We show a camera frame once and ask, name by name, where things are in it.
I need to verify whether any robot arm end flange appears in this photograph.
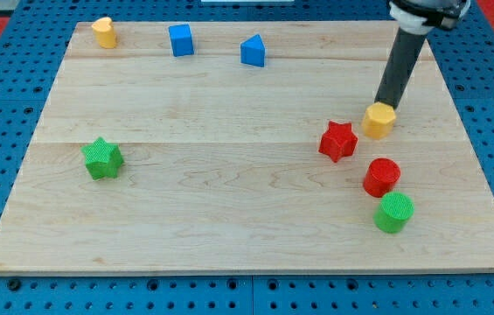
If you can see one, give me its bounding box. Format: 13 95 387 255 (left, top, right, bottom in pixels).
387 0 471 35

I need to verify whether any wooden board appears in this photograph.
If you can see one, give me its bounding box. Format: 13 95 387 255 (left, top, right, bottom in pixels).
0 21 494 277

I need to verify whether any blue triangle block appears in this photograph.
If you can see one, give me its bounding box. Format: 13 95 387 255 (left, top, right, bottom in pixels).
240 34 266 67

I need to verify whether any red star block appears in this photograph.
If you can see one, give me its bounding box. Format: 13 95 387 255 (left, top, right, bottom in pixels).
318 121 358 163

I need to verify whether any red cylinder block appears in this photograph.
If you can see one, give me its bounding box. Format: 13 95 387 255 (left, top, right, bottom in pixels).
363 157 401 198

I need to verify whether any blue cube block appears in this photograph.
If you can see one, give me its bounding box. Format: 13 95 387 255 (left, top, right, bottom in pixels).
168 24 194 57

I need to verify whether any yellow hexagon block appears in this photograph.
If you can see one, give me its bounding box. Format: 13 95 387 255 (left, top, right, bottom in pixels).
361 101 396 140

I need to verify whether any green star block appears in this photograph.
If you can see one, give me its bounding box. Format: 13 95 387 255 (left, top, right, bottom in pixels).
80 137 124 180

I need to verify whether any green cylinder block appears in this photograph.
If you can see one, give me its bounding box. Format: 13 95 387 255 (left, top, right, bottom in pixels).
373 192 414 234

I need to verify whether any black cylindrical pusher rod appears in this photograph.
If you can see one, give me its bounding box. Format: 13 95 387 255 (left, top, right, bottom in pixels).
374 28 426 109

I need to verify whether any yellow heart block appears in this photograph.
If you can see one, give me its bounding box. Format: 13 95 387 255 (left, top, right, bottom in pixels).
91 17 117 49

